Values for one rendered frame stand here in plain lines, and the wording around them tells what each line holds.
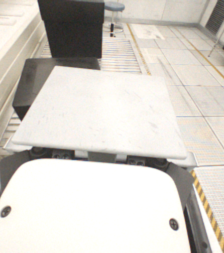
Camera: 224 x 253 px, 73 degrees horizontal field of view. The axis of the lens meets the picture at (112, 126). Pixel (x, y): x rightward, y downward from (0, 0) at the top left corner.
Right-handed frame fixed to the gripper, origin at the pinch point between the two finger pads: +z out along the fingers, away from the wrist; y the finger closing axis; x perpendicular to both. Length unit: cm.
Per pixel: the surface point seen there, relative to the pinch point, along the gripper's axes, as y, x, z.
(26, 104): -23.6, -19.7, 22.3
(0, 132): -34.0, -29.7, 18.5
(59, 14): -26, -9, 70
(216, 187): 91, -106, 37
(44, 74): -23.9, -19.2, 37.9
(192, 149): 82, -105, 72
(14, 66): -43, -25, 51
